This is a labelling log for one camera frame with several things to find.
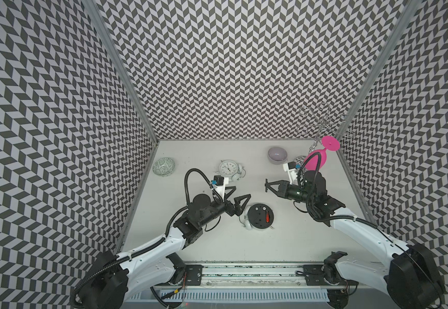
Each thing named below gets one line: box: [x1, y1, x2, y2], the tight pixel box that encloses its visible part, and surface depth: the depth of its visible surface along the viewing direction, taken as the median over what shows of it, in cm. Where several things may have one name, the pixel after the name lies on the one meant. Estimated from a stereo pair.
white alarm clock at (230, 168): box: [215, 159, 246, 181], surface depth 102 cm
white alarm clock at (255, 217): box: [238, 203, 275, 231], surface depth 85 cm
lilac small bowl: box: [267, 146, 288, 165], surface depth 108 cm
